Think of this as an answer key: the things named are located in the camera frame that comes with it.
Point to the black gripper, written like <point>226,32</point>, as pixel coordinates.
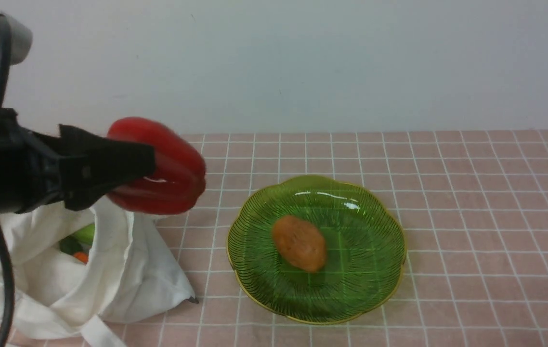
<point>76,167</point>

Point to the red bell pepper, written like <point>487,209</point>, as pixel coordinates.
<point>180,177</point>

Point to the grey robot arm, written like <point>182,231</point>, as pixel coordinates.
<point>15,43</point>

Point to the green vegetable in bag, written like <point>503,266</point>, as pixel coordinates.
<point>80,241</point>

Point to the orange carrot in bag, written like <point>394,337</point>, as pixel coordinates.
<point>81,256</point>

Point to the white canvas tote bag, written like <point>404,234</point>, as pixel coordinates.
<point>131,274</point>

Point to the brown potato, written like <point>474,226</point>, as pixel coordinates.
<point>300,243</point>

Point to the green glass plate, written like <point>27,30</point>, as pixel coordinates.
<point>365,251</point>

